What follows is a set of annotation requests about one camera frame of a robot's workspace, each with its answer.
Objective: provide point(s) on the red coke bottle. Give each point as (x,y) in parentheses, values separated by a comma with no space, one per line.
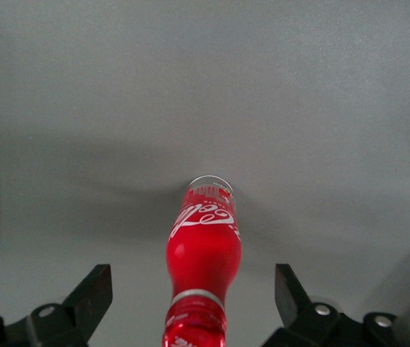
(204,256)

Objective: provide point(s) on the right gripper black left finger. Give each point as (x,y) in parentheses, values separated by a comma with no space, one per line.
(60,325)

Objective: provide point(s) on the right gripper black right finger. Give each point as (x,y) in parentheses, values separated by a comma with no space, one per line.
(309,325)

